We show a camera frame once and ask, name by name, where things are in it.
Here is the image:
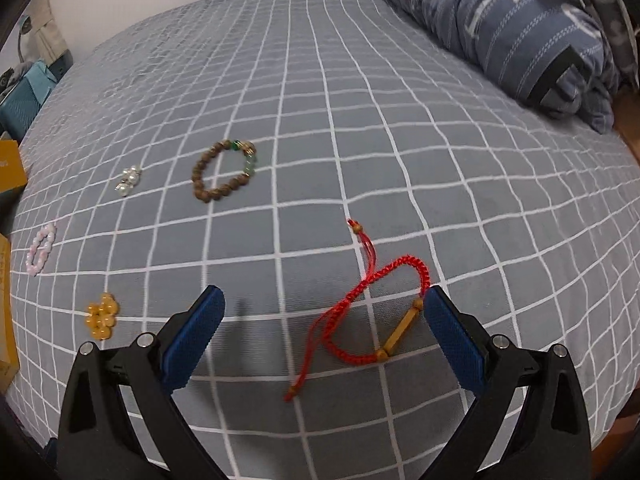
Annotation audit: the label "red cord bracelet wooden tube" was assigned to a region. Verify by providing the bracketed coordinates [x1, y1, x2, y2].
[283, 218, 433, 404]

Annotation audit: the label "white yellow blue cardboard box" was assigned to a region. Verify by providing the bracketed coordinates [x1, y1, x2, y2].
[0, 139, 27, 394]

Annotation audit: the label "amber yellow bead bracelet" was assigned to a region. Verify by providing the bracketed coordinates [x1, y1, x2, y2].
[83, 291, 122, 342]

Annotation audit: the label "blue patterned folded quilt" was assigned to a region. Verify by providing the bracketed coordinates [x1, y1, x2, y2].
[390, 0, 639, 133]

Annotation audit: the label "white pearl earrings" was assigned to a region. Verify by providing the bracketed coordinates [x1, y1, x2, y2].
[115, 166, 142, 197]

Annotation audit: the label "pink white bead bracelet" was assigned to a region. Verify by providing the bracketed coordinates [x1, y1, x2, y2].
[25, 222, 58, 278]

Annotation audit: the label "teal suitcase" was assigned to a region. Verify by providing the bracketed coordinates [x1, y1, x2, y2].
[1, 60, 58, 143]

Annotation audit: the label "brown wooden bead bracelet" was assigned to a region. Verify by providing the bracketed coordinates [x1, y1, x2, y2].
[191, 138, 260, 205]

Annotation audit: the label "grey white grid bedsheet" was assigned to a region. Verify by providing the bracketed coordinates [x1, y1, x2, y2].
[8, 0, 639, 479]

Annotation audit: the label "beige curtain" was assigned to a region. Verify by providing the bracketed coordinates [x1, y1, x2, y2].
[27, 0, 68, 66]

